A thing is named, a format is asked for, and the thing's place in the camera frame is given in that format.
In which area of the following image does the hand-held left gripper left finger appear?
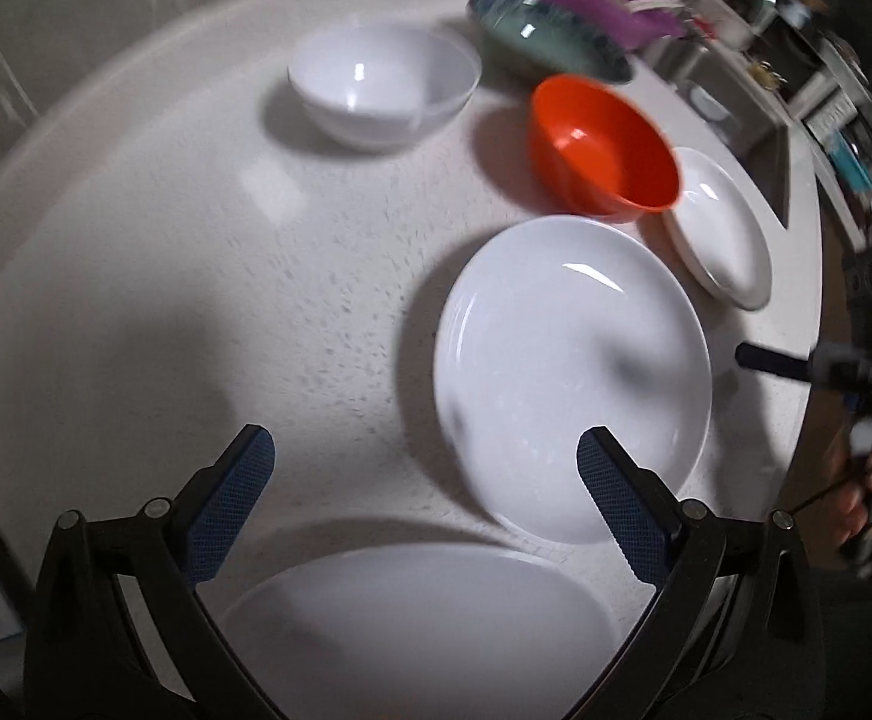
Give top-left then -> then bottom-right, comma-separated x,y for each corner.
23,424 -> 279,720

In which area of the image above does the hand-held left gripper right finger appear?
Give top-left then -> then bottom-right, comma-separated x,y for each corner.
562,426 -> 828,720

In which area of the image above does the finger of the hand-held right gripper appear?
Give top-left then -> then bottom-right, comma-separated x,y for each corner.
736,343 -> 813,383

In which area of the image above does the large white plate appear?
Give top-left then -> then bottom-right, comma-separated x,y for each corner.
217,546 -> 624,720
434,215 -> 713,545

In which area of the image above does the small white plate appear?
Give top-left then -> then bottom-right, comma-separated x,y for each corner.
662,146 -> 773,312

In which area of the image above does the orange bowl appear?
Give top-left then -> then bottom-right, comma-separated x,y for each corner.
530,75 -> 683,222

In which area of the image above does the green patterned bowl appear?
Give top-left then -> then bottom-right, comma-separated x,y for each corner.
467,0 -> 633,85

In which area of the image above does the white bowl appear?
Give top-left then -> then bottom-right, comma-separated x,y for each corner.
287,22 -> 482,151

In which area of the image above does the person's right hand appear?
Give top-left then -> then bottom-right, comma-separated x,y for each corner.
826,439 -> 872,567

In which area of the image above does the steel kitchen sink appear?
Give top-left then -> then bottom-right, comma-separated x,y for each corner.
653,37 -> 791,162

